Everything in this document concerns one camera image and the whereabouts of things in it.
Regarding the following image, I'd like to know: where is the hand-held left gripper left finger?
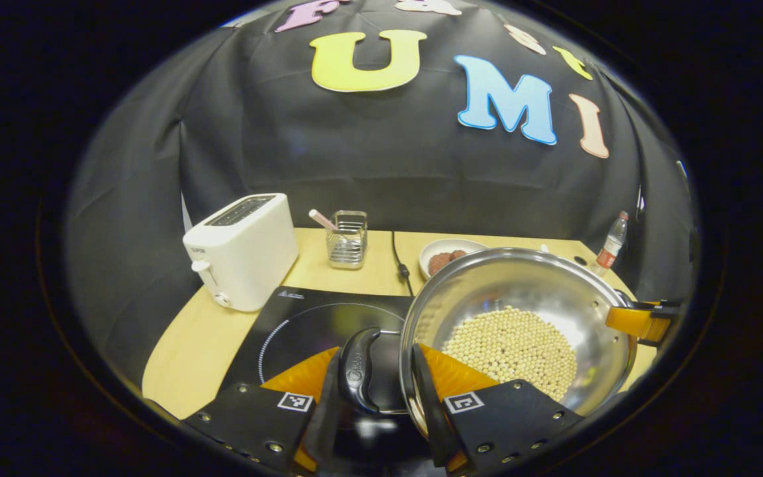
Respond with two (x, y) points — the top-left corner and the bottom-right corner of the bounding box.
(183, 346), (356, 474)

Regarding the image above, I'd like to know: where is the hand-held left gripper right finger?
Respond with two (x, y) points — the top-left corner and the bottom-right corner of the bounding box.
(410, 343), (584, 474)

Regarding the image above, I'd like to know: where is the black induction cooktop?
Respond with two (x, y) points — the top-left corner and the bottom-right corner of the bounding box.
(217, 286), (432, 464)

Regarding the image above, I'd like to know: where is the stainless steel pot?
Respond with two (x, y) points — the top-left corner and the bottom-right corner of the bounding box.
(338, 247), (647, 441)

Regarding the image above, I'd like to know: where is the clear plastic water bottle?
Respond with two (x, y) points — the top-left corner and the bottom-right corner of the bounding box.
(593, 211), (629, 277)

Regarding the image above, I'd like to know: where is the pile of yellow soybeans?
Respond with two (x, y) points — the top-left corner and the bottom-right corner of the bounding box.
(441, 306), (579, 403)

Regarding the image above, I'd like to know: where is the reddish brown food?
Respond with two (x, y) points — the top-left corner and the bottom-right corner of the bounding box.
(428, 250), (468, 276)

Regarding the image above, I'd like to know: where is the round white plate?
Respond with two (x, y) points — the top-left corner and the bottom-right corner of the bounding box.
(419, 238), (490, 279)

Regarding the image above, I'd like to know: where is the white toaster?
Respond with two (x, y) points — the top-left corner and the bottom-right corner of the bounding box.
(182, 193), (299, 313)

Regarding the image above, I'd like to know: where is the pink utensil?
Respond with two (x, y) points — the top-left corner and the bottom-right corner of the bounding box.
(308, 209), (340, 233)

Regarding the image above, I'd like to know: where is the black backdrop cloth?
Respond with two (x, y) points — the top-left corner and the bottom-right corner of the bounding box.
(67, 0), (697, 392)

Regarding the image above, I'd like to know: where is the black power cable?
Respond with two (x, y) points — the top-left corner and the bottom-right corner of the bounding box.
(391, 231), (415, 297)

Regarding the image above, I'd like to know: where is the metal wire basket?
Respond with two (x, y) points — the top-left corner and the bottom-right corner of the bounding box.
(326, 210), (368, 270)

